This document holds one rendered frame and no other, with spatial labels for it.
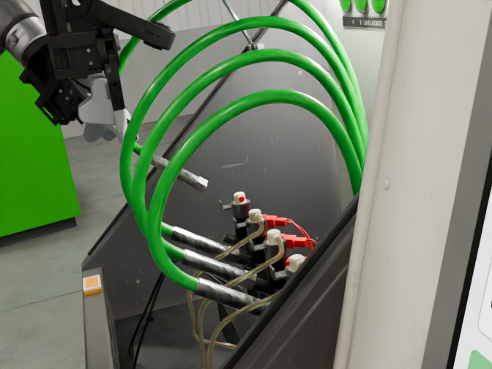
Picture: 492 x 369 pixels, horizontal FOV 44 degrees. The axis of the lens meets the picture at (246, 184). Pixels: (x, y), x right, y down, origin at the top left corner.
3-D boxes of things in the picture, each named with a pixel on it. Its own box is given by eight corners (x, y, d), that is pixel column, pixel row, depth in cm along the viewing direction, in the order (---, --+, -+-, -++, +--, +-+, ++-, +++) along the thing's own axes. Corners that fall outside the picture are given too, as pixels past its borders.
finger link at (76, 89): (109, 121, 94) (76, 83, 96) (115, 112, 94) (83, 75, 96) (89, 119, 90) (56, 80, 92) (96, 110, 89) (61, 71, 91)
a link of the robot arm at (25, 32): (52, 20, 101) (17, 13, 93) (69, 38, 100) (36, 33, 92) (28, 55, 103) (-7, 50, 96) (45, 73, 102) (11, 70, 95)
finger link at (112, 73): (110, 107, 81) (97, 42, 79) (123, 105, 82) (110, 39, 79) (112, 113, 77) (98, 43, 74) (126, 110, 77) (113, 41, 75)
